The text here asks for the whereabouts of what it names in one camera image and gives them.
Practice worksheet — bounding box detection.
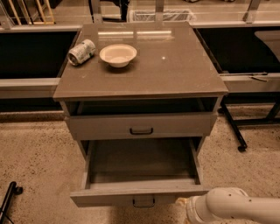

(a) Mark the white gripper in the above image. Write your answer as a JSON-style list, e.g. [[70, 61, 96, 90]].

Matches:
[[186, 196, 208, 224]]

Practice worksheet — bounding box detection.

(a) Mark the grey drawer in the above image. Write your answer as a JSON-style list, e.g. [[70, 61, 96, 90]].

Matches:
[[71, 137, 209, 207], [66, 112, 217, 140]]

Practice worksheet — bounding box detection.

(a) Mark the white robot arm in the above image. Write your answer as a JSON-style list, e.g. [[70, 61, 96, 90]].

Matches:
[[186, 187, 280, 224]]

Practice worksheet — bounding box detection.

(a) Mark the grey top drawer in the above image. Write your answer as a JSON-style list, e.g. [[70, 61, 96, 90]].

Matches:
[[66, 112, 217, 140]]

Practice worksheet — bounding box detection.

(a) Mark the grey drawer cabinet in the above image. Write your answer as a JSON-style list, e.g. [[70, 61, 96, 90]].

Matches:
[[53, 23, 228, 154]]

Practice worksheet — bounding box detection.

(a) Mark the black stand leg right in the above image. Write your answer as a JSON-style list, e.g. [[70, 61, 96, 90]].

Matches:
[[220, 100, 280, 152]]

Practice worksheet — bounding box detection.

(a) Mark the black stand leg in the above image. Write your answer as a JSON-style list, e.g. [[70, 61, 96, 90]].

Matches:
[[0, 181, 23, 224], [220, 100, 280, 152]]

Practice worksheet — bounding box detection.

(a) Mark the white paper bowl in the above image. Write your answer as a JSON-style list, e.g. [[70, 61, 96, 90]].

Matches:
[[99, 44, 137, 68]]

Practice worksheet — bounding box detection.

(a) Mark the black stand leg left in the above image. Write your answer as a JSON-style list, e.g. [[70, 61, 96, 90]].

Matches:
[[0, 181, 23, 224]]

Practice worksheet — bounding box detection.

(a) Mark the crushed green white can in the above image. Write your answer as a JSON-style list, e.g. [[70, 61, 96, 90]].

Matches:
[[67, 39, 95, 66]]

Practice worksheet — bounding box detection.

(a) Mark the white wire basket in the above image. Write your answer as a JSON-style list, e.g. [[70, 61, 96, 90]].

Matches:
[[127, 9, 196, 23]]

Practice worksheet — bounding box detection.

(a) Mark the wooden chair frame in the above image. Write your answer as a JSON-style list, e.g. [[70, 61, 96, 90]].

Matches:
[[3, 0, 55, 25]]

